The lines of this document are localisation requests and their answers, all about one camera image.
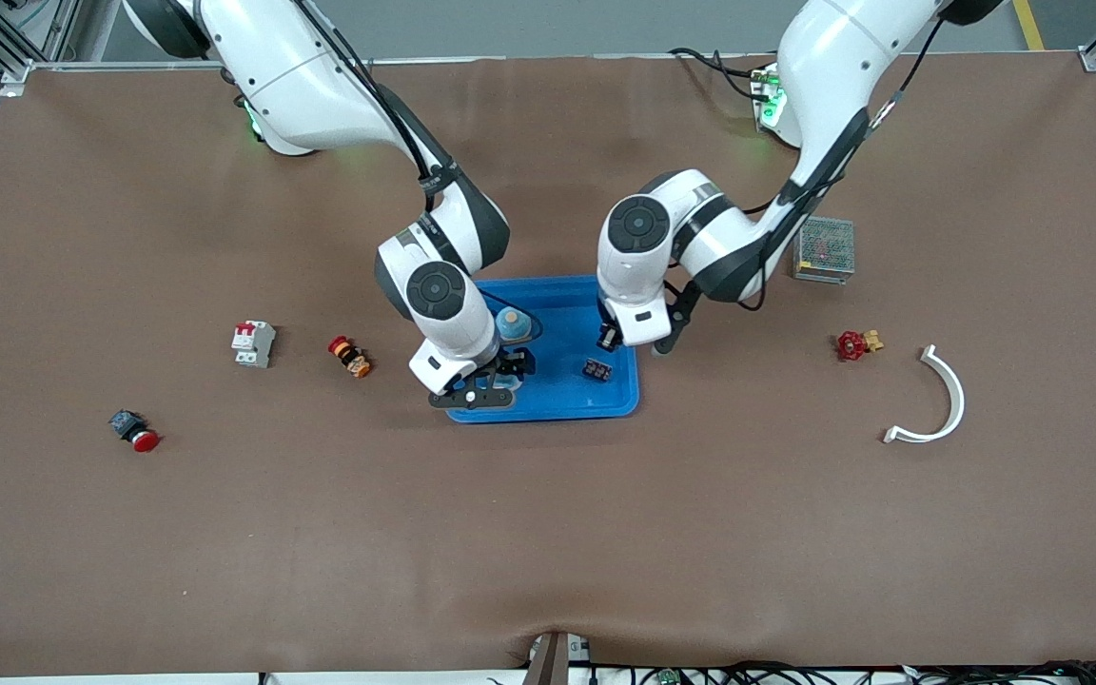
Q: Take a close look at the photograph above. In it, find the blue plastic tray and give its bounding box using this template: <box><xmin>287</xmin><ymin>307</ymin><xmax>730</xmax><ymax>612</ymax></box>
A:
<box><xmin>443</xmin><ymin>275</ymin><xmax>641</xmax><ymax>424</ymax></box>

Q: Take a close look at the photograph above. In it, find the brown table mat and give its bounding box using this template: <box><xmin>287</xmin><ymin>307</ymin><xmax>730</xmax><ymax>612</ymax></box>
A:
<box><xmin>0</xmin><ymin>52</ymin><xmax>1096</xmax><ymax>678</ymax></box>

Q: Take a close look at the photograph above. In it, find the white circuit breaker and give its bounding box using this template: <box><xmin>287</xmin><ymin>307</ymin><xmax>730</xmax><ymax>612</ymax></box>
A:
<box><xmin>230</xmin><ymin>320</ymin><xmax>277</xmax><ymax>369</ymax></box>

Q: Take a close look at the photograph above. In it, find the metal mesh power supply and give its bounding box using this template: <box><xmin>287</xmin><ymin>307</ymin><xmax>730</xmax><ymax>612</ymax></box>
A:
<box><xmin>793</xmin><ymin>217</ymin><xmax>856</xmax><ymax>285</ymax></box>

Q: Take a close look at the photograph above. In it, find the red mushroom push button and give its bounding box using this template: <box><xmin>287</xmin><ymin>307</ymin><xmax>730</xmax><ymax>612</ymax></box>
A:
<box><xmin>108</xmin><ymin>409</ymin><xmax>162</xmax><ymax>454</ymax></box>

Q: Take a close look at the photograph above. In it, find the orange black emergency switch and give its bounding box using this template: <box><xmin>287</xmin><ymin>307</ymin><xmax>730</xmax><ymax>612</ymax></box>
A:
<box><xmin>327</xmin><ymin>335</ymin><xmax>373</xmax><ymax>379</ymax></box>

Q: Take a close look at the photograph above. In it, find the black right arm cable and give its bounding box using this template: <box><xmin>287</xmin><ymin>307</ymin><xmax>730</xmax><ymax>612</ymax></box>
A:
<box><xmin>296</xmin><ymin>0</ymin><xmax>459</xmax><ymax>212</ymax></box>

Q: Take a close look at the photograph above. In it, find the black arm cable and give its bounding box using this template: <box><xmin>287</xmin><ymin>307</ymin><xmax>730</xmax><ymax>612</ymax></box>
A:
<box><xmin>296</xmin><ymin>0</ymin><xmax>459</xmax><ymax>212</ymax></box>
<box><xmin>738</xmin><ymin>19</ymin><xmax>949</xmax><ymax>313</ymax></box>

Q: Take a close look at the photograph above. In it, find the red handle brass valve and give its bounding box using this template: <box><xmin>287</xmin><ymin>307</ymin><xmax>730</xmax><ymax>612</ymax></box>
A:
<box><xmin>835</xmin><ymin>329</ymin><xmax>886</xmax><ymax>362</ymax></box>

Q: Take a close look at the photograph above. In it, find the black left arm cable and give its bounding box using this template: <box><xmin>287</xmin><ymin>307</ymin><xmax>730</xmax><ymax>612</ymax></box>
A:
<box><xmin>738</xmin><ymin>19</ymin><xmax>949</xmax><ymax>313</ymax></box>

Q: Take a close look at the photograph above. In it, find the black left base cable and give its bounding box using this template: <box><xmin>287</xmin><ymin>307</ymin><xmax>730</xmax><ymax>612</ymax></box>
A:
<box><xmin>670</xmin><ymin>46</ymin><xmax>770</xmax><ymax>101</ymax></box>

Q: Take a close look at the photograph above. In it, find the white curved plastic bracket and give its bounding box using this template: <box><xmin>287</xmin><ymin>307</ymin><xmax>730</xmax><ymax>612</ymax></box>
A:
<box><xmin>882</xmin><ymin>344</ymin><xmax>967</xmax><ymax>445</ymax></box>

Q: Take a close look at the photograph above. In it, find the black cable bundle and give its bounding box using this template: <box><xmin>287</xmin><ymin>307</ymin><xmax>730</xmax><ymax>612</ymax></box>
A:
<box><xmin>596</xmin><ymin>659</ymin><xmax>1096</xmax><ymax>685</ymax></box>

